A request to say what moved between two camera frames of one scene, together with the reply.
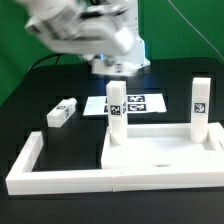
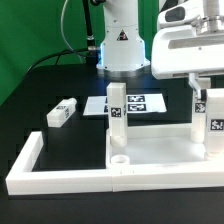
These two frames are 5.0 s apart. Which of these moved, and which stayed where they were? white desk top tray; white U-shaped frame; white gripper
Moved: white gripper
Stayed: white desk top tray; white U-shaped frame
